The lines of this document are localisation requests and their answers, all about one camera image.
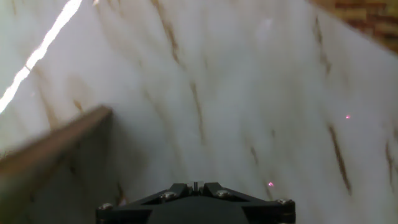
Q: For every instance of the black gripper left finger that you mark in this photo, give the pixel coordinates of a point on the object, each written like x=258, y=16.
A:
x=124, y=214

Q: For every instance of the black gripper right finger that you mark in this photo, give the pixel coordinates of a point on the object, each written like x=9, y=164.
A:
x=270, y=214

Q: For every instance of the white marble pattern mat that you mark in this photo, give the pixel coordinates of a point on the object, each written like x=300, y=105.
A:
x=248, y=93

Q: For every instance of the wooden picture frame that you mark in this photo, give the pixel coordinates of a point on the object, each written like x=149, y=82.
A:
x=62, y=137

